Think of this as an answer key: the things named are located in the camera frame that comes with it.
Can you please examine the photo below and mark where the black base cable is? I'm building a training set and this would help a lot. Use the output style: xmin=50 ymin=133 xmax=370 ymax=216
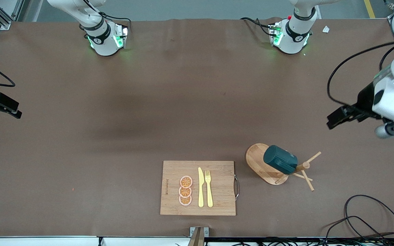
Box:
xmin=241 ymin=17 xmax=273 ymax=36
xmin=100 ymin=12 xmax=132 ymax=35

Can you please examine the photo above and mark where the black looped cable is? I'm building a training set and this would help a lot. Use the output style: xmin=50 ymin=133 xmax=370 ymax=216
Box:
xmin=343 ymin=195 xmax=394 ymax=241

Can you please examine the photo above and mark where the brown table cover sheet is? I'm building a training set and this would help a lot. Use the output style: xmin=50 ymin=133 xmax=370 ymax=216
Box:
xmin=0 ymin=18 xmax=394 ymax=238

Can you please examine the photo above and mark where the black thin cable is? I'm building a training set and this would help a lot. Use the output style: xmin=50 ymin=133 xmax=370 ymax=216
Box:
xmin=320 ymin=215 xmax=394 ymax=246

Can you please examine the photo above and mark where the yellow plastic fork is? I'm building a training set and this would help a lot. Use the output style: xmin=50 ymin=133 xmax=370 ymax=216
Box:
xmin=205 ymin=170 xmax=214 ymax=208

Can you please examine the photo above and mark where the wooden mug rack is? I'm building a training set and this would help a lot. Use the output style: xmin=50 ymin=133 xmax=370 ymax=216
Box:
xmin=246 ymin=143 xmax=321 ymax=192

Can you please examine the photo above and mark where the aluminium frame extrusion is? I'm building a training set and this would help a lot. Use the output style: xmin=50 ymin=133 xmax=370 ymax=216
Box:
xmin=0 ymin=0 xmax=33 ymax=30

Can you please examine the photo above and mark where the wooden cutting board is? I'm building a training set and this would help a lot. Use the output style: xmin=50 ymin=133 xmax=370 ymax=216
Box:
xmin=160 ymin=161 xmax=240 ymax=216

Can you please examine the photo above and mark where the black left base cable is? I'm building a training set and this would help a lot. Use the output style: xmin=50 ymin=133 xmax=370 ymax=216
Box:
xmin=241 ymin=17 xmax=273 ymax=36

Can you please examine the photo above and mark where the yellow plastic knife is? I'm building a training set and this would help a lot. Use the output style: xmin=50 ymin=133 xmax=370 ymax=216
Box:
xmin=198 ymin=167 xmax=205 ymax=208

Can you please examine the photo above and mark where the dark green mug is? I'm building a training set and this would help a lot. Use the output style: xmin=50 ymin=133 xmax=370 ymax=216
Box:
xmin=264 ymin=145 xmax=298 ymax=175

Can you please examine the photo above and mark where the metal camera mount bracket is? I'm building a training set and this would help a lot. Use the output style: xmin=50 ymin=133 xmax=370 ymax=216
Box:
xmin=187 ymin=227 xmax=209 ymax=246

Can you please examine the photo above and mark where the black right base cable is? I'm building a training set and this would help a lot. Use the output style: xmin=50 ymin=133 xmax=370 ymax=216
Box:
xmin=100 ymin=12 xmax=132 ymax=35

